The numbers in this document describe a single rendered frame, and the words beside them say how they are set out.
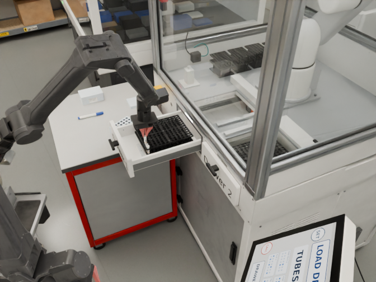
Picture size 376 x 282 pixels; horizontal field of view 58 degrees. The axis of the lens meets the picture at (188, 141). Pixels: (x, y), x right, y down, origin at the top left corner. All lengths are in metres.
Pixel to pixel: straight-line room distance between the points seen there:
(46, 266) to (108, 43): 0.54
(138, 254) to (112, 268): 0.17
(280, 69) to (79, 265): 0.65
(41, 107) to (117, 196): 0.99
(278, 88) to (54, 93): 0.59
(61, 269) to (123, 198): 1.18
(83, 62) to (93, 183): 1.01
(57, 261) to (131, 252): 1.44
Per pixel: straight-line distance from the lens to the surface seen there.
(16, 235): 0.74
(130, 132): 1.65
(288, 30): 0.86
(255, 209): 1.27
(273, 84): 0.94
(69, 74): 0.93
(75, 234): 2.38
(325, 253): 0.88
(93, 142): 1.77
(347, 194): 1.68
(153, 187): 1.96
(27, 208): 1.17
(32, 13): 5.10
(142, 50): 2.25
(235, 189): 1.29
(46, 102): 1.01
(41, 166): 2.90
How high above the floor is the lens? 1.87
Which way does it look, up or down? 41 degrees down
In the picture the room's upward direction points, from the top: straight up
